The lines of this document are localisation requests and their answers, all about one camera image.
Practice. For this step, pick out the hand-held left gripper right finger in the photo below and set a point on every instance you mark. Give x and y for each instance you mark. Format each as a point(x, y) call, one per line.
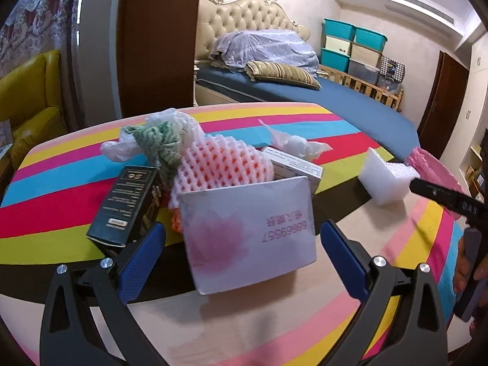
point(343, 259)

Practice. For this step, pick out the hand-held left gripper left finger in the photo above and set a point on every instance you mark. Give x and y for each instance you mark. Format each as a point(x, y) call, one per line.
point(143, 259)

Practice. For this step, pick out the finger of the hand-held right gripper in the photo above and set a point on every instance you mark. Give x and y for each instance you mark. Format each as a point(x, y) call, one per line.
point(430, 191)

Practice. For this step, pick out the pink trash bin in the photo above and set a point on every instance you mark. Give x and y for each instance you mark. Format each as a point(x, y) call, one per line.
point(430, 164)

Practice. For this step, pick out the white foam block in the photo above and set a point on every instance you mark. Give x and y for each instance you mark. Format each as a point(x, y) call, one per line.
point(385, 177)

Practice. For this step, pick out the white cardboard box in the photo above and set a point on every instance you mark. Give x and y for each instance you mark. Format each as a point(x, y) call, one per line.
point(247, 236)

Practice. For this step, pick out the white orange foam fruit net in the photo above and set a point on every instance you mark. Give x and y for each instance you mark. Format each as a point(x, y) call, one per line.
point(225, 164)

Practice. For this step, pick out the white plastic bag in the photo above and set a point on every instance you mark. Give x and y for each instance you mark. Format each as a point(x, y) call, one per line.
point(173, 118)

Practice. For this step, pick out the person's right hand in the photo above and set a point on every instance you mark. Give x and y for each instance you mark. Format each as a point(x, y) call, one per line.
point(461, 270)

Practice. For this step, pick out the black carton box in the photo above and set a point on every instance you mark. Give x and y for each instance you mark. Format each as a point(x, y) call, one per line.
point(122, 202)

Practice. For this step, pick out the dark wooden door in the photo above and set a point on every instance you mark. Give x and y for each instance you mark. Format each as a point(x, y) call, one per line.
point(442, 103)

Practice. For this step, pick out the small beige white carton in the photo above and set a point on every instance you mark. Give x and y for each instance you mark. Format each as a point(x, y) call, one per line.
point(301, 169)

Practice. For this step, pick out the small clear storage bin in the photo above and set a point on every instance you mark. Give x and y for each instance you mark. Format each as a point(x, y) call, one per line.
point(389, 84)

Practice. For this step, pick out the green knitted cloth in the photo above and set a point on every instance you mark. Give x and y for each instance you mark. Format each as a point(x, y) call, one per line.
point(160, 145)

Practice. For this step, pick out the white wardrobe cabinet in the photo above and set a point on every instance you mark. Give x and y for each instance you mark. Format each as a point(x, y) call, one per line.
point(476, 84)

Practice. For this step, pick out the striped tablecloth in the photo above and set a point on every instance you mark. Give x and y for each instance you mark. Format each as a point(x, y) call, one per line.
point(244, 328)

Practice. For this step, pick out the bed with blue sheet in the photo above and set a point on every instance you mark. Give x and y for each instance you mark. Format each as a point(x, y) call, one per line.
point(343, 103)

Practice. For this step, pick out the crumpled white tissue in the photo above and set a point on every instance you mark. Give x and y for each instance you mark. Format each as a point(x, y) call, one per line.
point(293, 143)

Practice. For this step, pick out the houndstooth bag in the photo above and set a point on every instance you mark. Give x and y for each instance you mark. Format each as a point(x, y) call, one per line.
point(392, 68)

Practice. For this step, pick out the beige storage bin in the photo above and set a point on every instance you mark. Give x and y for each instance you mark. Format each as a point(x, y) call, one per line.
point(338, 45)
point(366, 53)

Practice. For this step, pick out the teal storage bin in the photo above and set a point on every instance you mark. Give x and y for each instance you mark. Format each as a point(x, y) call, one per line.
point(334, 60)
point(339, 28)
point(370, 38)

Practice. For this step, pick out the white air conditioner vent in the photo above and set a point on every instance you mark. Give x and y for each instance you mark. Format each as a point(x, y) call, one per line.
point(419, 3)

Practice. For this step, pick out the gold striped pillow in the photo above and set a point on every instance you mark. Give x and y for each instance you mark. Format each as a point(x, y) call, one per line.
point(282, 73)

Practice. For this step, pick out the yellow leather armchair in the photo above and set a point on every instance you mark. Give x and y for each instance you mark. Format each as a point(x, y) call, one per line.
point(34, 95)

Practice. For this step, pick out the dark wooden partition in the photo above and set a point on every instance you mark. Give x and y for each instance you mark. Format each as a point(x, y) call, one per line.
point(160, 45)

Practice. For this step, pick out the lavender folded quilt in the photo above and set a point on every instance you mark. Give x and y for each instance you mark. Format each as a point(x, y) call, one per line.
point(267, 45)

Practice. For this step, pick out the beige tufted headboard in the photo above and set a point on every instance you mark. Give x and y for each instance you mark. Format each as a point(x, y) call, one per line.
point(247, 11)

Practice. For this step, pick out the lace patterned curtain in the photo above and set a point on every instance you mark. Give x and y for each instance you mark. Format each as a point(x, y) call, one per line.
point(38, 15)

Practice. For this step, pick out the wooden crib rail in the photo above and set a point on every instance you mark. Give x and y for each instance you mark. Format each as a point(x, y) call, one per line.
point(366, 89)

